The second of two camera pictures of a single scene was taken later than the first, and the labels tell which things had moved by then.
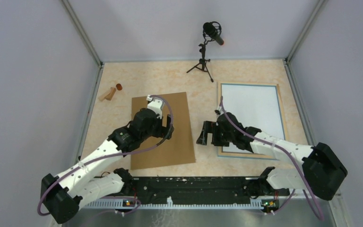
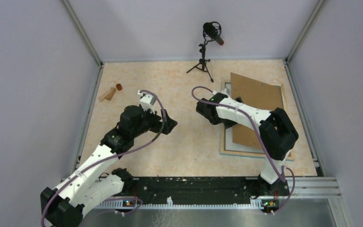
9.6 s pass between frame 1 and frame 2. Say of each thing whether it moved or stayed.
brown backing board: moved
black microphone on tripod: stayed
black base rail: stayed
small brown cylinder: stayed
